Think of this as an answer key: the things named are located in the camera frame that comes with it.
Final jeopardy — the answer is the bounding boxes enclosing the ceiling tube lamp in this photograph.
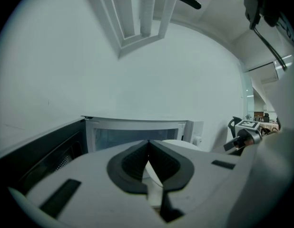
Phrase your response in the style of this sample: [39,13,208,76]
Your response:
[139,0,154,37]

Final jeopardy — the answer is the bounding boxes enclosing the white microwave oven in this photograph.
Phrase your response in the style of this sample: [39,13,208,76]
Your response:
[0,114,205,196]

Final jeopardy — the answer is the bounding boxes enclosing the black cable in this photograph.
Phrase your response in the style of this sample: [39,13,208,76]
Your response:
[249,24,288,71]

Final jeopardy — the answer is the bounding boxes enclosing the person's white shirt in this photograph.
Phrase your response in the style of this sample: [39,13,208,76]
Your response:
[242,8,294,228]

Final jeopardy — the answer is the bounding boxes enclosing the white round plate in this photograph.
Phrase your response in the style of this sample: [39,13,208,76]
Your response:
[142,139,203,188]

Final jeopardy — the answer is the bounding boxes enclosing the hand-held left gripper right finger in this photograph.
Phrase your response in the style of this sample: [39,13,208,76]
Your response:
[148,140,254,228]

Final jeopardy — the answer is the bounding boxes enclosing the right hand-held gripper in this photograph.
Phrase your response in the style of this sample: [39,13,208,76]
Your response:
[223,119,264,152]

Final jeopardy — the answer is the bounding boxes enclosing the black box device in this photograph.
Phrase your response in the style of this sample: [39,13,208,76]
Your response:
[244,0,294,31]

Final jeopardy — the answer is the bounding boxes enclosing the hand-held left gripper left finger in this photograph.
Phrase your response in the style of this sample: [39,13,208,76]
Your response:
[8,140,167,228]

